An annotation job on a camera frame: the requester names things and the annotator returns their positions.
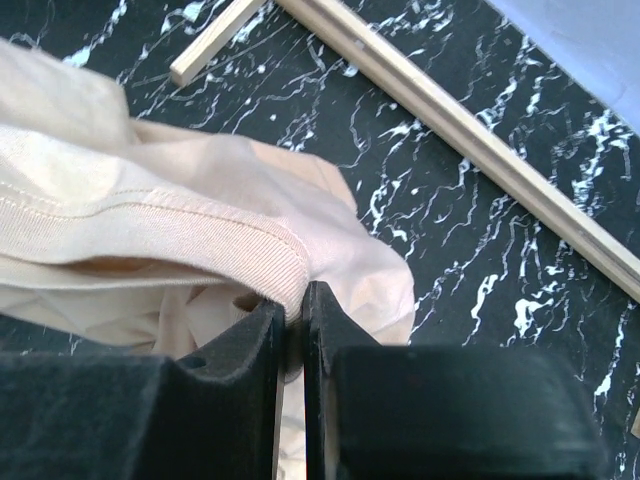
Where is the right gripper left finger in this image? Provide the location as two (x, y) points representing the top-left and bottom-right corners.
(1, 301), (284, 479)

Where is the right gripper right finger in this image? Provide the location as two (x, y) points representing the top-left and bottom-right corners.
(302, 282), (607, 479)

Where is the beige t shirt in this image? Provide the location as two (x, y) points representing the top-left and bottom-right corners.
(0, 37), (416, 466)

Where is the wooden clothes rack frame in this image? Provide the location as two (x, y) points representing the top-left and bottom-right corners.
(160, 1), (639, 437)

